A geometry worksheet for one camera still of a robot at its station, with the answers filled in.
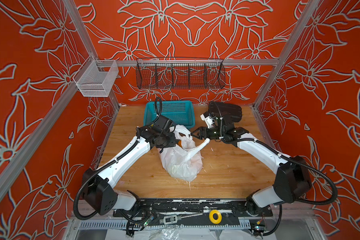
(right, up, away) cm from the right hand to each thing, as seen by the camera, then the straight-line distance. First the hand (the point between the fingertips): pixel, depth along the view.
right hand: (192, 133), depth 79 cm
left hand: (-10, -4, -1) cm, 11 cm away
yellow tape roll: (+8, -39, -9) cm, 41 cm away
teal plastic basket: (-6, +13, +40) cm, 43 cm away
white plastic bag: (-5, -14, -6) cm, 16 cm away
